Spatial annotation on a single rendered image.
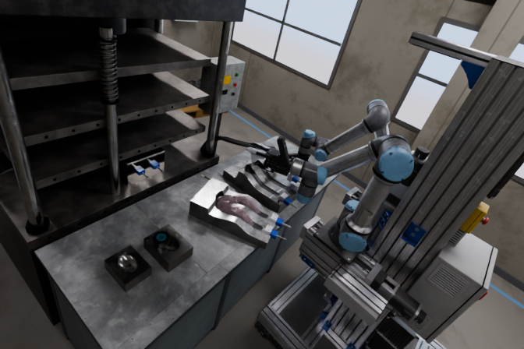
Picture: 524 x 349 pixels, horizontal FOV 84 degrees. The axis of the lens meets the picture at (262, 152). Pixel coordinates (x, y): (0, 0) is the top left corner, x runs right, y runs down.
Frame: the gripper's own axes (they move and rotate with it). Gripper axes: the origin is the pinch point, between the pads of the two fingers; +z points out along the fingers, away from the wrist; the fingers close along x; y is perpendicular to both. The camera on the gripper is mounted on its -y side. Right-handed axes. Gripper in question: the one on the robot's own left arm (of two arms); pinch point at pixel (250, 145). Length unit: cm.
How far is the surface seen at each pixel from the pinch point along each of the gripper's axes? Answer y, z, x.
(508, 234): 77, -237, 185
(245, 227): 57, -6, 17
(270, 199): 51, -12, 46
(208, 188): 51, 25, 31
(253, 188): 51, 1, 51
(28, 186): 42, 86, -32
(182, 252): 61, 16, -13
